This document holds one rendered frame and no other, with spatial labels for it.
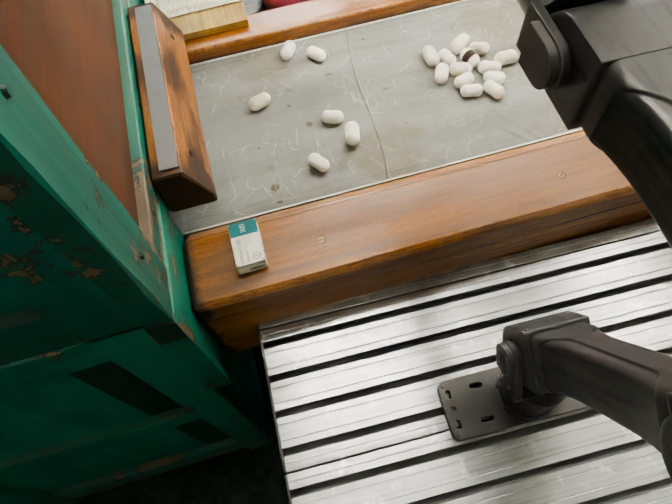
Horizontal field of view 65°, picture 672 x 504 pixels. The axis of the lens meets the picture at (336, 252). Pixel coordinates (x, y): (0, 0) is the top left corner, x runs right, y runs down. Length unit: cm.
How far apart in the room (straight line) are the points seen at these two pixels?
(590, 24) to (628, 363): 24
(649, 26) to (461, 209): 35
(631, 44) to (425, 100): 48
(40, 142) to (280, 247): 34
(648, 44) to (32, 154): 36
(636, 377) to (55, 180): 40
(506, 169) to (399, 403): 32
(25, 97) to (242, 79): 52
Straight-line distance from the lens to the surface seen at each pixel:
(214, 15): 92
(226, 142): 78
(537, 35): 38
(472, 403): 67
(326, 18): 90
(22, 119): 36
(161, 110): 68
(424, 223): 65
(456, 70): 83
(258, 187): 72
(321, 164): 71
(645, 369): 43
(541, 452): 69
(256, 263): 62
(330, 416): 67
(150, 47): 76
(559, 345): 51
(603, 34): 37
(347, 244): 64
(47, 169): 37
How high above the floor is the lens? 133
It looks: 63 degrees down
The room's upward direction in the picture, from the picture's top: 6 degrees counter-clockwise
